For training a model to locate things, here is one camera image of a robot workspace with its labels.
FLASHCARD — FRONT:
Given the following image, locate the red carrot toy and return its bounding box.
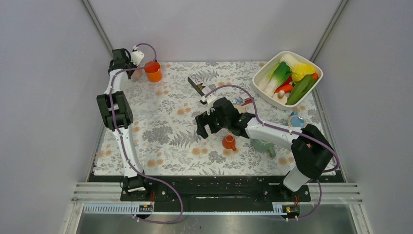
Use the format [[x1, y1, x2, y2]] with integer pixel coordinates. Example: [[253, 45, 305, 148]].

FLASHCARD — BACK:
[[274, 84, 293, 93]]

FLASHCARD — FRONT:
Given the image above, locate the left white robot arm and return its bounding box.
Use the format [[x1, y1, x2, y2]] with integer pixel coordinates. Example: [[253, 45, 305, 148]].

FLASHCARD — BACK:
[[96, 48, 151, 200]]

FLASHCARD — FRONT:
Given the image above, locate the white vegetable tray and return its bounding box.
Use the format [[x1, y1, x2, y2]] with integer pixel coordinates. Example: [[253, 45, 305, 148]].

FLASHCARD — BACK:
[[252, 51, 323, 110]]

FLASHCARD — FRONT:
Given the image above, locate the floral tablecloth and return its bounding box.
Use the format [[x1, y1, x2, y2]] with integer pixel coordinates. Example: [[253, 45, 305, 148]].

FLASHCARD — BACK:
[[94, 61, 337, 177]]

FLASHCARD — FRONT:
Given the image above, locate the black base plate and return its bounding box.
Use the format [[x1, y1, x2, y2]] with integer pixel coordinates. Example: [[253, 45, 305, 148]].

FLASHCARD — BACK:
[[88, 174, 345, 214]]

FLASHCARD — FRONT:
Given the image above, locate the red and white box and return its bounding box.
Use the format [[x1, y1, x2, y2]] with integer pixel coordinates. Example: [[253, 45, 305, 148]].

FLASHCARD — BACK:
[[233, 96, 252, 106]]

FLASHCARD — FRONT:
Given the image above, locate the blue tape roll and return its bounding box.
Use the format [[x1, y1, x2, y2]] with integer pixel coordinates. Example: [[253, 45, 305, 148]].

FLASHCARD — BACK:
[[286, 111, 307, 128]]

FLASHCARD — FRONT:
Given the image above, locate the small orange cup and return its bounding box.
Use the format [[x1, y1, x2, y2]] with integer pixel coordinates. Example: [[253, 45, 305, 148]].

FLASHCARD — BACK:
[[222, 135, 237, 151]]

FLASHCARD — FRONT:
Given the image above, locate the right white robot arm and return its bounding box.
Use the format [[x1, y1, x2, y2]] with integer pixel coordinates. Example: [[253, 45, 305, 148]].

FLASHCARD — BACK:
[[195, 97, 334, 201]]

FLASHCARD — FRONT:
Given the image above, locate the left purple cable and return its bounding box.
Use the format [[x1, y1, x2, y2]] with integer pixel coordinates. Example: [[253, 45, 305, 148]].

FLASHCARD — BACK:
[[108, 43, 185, 225]]

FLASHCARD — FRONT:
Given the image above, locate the purple cable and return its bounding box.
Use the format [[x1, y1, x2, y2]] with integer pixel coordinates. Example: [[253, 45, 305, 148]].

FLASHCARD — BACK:
[[204, 84, 340, 221], [108, 43, 185, 225]]

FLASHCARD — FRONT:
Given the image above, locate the green cucumber toy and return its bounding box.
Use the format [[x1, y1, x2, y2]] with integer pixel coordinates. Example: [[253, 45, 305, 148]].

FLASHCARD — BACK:
[[286, 75, 318, 105]]

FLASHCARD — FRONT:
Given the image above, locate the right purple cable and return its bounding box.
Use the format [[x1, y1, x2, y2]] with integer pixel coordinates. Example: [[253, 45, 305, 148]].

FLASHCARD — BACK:
[[204, 84, 340, 221]]

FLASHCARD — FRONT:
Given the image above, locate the pink mug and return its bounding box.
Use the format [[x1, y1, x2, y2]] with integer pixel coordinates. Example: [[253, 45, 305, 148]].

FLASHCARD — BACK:
[[131, 68, 144, 80]]

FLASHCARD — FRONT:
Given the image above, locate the floral beige mug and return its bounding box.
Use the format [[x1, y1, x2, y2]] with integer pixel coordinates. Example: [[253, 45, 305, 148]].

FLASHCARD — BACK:
[[233, 104, 247, 114]]

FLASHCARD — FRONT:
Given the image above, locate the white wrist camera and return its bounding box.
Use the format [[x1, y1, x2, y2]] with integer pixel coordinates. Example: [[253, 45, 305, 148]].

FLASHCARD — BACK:
[[200, 95, 217, 109], [131, 46, 145, 66]]

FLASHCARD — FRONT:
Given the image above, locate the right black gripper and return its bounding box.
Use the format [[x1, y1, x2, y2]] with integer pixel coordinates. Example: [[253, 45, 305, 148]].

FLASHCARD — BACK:
[[196, 108, 230, 138]]

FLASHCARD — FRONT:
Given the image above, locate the green ceramic mug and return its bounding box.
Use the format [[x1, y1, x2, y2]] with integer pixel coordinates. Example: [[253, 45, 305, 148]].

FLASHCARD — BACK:
[[250, 139, 276, 158]]

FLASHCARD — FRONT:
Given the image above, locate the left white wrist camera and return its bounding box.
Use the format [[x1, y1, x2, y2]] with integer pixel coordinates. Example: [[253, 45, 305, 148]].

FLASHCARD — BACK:
[[131, 46, 145, 66]]

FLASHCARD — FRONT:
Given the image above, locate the napa cabbage toy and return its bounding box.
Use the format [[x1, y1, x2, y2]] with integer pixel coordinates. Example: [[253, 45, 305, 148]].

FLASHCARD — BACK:
[[280, 53, 300, 68]]

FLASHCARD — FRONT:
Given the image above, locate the green leek toy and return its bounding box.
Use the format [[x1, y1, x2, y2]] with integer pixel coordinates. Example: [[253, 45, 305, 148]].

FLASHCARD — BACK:
[[263, 61, 291, 96]]

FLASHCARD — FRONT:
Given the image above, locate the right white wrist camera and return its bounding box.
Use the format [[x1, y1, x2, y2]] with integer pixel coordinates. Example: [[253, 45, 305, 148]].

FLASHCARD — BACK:
[[200, 95, 217, 109]]

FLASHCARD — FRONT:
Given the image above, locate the black and white box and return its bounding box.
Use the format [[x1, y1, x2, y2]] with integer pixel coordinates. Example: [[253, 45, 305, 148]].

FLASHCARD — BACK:
[[187, 73, 212, 97]]

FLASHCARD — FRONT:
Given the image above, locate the orange enamel mug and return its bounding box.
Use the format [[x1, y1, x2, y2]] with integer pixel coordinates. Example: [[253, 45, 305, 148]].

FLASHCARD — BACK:
[[144, 61, 162, 82]]

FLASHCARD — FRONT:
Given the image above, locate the mushroom toy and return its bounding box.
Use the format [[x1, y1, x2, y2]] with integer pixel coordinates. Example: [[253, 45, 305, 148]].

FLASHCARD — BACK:
[[272, 90, 288, 104]]

